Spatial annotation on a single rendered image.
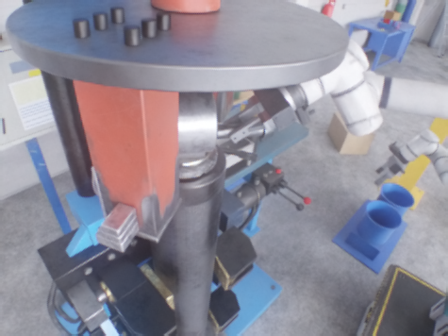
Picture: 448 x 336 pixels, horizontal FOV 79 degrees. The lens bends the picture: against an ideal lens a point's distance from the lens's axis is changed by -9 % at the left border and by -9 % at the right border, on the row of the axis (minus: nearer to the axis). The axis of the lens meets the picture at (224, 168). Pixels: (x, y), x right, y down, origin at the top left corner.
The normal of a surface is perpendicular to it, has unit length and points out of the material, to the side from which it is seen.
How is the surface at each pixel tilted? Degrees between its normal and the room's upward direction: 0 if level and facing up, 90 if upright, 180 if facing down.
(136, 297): 0
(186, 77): 90
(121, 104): 90
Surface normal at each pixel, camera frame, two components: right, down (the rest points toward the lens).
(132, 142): -0.30, 0.59
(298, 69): 0.51, 0.59
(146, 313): 0.09, -0.76
